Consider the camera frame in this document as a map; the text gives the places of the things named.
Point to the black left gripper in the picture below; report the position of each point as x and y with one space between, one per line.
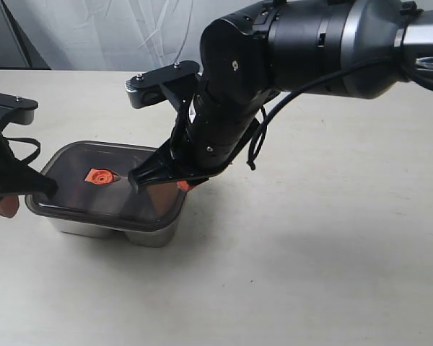
17 177

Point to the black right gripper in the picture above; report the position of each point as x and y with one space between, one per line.
176 161

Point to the stainless steel lunch box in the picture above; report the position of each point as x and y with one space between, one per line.
108 230

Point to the dark transparent box lid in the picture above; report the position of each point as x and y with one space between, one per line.
94 191

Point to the yellow toy cheese wedge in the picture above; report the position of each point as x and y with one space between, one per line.
163 196

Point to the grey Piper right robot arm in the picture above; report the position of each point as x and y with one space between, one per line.
258 59

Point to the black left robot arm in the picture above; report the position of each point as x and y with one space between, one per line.
18 178

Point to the white wrinkled backdrop curtain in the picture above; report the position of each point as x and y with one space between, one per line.
117 35

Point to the dark stand behind table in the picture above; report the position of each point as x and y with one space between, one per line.
16 50

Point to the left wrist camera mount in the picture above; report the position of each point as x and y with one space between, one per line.
16 109

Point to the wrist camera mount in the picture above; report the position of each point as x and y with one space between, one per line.
176 83
16 109

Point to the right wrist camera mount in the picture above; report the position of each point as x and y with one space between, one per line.
176 83

